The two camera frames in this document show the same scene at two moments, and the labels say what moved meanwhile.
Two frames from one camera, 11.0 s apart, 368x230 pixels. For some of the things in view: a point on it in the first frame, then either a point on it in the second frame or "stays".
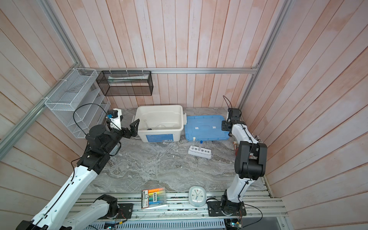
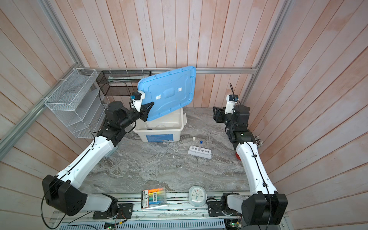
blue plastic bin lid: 204,127 to 171,93
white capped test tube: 193,143 stays
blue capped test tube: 200,145 stays
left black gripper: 133,130 to 144,111
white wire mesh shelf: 79,101 stays
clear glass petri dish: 160,127 stays
